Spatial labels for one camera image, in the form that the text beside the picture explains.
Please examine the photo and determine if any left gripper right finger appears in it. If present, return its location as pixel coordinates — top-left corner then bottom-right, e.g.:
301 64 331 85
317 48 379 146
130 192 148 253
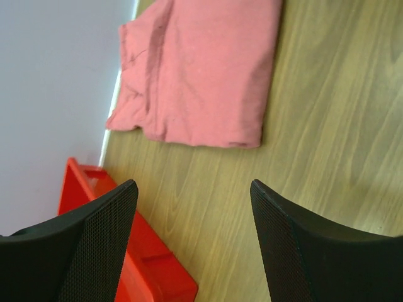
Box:
250 180 402 301

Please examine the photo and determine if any red plastic bin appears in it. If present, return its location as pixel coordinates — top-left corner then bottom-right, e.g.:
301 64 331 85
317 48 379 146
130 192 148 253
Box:
57 157 198 302

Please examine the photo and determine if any pink t-shirt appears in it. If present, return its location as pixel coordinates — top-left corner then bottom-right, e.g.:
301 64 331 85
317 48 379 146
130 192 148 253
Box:
106 1 283 148

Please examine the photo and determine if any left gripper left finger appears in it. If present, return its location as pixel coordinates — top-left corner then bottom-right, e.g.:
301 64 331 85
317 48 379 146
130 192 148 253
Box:
1 179 139 301

